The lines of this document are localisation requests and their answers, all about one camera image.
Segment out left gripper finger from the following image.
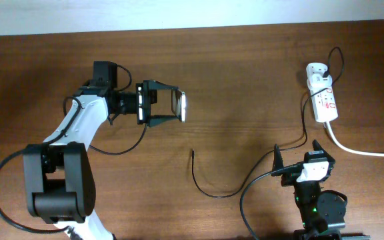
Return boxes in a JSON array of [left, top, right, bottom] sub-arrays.
[[147, 115, 178, 127], [148, 80, 178, 91]]

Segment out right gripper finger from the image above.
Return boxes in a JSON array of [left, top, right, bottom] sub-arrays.
[[312, 139, 335, 163], [272, 144, 284, 171]]

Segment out black smartphone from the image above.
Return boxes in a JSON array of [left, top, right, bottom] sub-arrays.
[[171, 89, 187, 123]]

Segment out black charging cable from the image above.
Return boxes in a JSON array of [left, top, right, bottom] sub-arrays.
[[191, 46, 345, 199]]

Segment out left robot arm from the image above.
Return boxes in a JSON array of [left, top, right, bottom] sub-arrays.
[[23, 79, 187, 239]]

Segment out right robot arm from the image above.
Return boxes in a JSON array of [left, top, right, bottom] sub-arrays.
[[271, 140, 347, 239]]

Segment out white USB charger plug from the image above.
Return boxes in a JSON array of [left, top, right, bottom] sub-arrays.
[[307, 73, 333, 91]]

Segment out white power strip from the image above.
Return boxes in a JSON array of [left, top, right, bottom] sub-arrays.
[[306, 63, 338, 123]]

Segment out white power strip cord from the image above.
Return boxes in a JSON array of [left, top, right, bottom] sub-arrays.
[[323, 121, 384, 160]]

